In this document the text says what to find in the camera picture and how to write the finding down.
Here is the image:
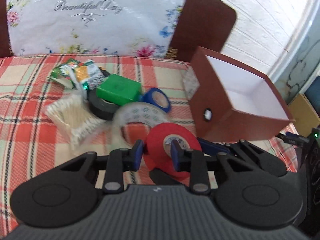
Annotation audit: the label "red tape roll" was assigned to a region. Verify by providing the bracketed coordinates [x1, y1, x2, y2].
[144, 122, 201, 181]

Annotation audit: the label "black tape roll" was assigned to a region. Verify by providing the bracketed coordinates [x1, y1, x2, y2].
[87, 89, 120, 121]

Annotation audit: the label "clear patterned tape roll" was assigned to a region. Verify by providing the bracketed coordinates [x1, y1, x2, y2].
[110, 102, 171, 151]

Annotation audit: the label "cotton swabs bag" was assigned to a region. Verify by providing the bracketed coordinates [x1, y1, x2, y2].
[44, 92, 108, 150]

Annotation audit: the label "green box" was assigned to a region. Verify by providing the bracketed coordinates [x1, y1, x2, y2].
[96, 74, 142, 106]

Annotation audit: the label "blue tape roll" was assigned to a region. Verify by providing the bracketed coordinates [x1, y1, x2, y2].
[140, 87, 171, 113]

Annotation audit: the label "colourful snack packets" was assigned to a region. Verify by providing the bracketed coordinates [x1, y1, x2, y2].
[49, 58, 110, 90]

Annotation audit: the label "brown cardboard box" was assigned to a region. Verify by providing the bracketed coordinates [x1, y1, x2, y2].
[182, 47, 294, 142]

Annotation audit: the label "red plaid blanket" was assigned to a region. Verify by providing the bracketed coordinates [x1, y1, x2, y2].
[1, 54, 305, 239]

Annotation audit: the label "brown wooden headboard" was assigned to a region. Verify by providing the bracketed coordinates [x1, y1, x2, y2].
[1, 0, 236, 62]

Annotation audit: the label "floral white pillow bag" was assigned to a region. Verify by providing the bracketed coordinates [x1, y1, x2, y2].
[7, 0, 185, 57]

